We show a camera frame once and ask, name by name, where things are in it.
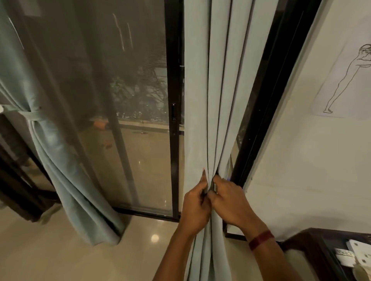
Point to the person's left hand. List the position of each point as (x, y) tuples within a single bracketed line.
[(194, 211)]

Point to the person's right hand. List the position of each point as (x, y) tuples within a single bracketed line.
[(234, 205)]

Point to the dark brown plastic stool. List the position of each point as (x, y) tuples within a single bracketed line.
[(313, 240)]

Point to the pale green curtain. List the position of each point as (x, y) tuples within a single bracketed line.
[(214, 87), (49, 144)]

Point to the brown satin curtain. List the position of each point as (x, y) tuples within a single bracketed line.
[(20, 185)]

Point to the pale green curtain tie band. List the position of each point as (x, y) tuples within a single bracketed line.
[(32, 114)]

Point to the person's left forearm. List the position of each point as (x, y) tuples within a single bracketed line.
[(176, 257)]

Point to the patterned white card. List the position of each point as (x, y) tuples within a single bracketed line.
[(344, 256)]

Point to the orange roll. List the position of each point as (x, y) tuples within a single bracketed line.
[(101, 125)]

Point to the green plant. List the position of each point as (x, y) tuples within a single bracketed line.
[(136, 95)]

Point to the white flat box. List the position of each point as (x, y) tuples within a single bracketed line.
[(360, 249)]

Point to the white paper sheet with drawing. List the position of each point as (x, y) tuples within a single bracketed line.
[(345, 81)]

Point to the black window frame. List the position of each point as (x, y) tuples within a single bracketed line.
[(174, 87)]

